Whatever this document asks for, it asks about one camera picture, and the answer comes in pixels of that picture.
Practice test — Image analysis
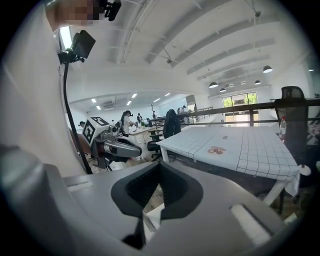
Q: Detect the white grid-patterned tablecloth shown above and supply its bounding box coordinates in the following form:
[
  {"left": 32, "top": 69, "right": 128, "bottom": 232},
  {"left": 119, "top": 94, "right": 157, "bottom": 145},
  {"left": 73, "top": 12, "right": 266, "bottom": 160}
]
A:
[{"left": 156, "top": 126, "right": 301, "bottom": 197}]

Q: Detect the large glass window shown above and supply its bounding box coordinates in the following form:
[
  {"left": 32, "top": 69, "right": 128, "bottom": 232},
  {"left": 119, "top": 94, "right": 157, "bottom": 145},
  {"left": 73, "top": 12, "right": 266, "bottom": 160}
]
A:
[{"left": 221, "top": 91, "right": 259, "bottom": 128}]

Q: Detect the black head-mounted camera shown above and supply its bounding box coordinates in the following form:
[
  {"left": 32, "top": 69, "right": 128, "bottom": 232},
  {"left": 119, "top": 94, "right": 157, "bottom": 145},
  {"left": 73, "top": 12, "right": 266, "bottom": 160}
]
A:
[{"left": 99, "top": 0, "right": 123, "bottom": 22}]

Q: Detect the table with grid tablecloth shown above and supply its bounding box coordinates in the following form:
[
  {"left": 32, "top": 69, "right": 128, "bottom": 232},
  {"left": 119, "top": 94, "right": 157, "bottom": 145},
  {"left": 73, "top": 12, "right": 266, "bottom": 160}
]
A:
[{"left": 156, "top": 126, "right": 301, "bottom": 213}]

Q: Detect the black mesh office chair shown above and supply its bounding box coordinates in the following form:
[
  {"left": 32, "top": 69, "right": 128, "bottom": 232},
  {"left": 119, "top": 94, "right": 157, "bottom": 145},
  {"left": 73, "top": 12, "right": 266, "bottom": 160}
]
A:
[{"left": 273, "top": 86, "right": 320, "bottom": 189}]

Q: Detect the black metal railing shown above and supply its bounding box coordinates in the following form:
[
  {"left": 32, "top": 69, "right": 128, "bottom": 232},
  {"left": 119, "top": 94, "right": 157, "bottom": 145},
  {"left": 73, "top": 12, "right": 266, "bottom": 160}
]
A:
[{"left": 147, "top": 98, "right": 320, "bottom": 129}]

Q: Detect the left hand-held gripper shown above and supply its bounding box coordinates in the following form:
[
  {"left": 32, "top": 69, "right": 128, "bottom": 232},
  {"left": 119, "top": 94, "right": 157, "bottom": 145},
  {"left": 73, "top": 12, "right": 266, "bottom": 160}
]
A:
[{"left": 81, "top": 116, "right": 144, "bottom": 172}]

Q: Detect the person's left forearm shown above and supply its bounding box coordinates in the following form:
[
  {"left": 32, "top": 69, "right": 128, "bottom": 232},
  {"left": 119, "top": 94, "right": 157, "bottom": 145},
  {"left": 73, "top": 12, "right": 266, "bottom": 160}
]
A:
[{"left": 69, "top": 129, "right": 92, "bottom": 157}]

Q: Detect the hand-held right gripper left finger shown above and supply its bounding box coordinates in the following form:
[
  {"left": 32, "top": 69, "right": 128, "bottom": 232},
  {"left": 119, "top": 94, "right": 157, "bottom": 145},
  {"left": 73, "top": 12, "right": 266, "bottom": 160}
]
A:
[{"left": 63, "top": 160, "right": 163, "bottom": 256}]

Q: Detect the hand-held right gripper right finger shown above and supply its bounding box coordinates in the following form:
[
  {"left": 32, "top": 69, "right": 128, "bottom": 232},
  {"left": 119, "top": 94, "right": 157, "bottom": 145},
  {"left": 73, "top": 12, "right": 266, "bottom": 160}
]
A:
[{"left": 145, "top": 160, "right": 286, "bottom": 256}]

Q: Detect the red-capped clear water bottle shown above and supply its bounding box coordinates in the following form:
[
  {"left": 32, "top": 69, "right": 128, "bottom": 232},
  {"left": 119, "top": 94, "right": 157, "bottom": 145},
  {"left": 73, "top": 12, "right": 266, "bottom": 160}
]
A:
[{"left": 278, "top": 115, "right": 289, "bottom": 144}]

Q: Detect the black jacket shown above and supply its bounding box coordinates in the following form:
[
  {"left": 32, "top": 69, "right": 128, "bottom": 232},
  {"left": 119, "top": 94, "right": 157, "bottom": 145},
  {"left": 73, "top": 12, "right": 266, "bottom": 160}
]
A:
[{"left": 163, "top": 109, "right": 183, "bottom": 140}]

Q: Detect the light wooden desk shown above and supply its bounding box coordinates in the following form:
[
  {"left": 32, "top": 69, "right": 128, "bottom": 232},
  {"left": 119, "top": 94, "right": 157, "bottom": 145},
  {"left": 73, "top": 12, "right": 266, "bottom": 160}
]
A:
[{"left": 129, "top": 125, "right": 161, "bottom": 141}]

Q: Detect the person's white t-shirt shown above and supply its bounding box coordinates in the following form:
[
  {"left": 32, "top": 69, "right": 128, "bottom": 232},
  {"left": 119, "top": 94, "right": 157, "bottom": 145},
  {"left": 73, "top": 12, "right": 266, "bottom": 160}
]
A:
[{"left": 0, "top": 4, "right": 89, "bottom": 176}]

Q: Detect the thick black chest cable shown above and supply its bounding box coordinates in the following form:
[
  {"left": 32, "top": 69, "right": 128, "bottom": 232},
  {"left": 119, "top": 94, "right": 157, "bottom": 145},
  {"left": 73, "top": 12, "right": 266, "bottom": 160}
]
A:
[{"left": 62, "top": 62, "right": 94, "bottom": 175}]

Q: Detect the black chest-mounted device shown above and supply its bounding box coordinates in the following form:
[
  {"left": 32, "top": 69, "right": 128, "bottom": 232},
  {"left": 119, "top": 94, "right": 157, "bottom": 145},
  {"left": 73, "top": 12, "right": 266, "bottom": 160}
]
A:
[{"left": 57, "top": 29, "right": 97, "bottom": 65}]

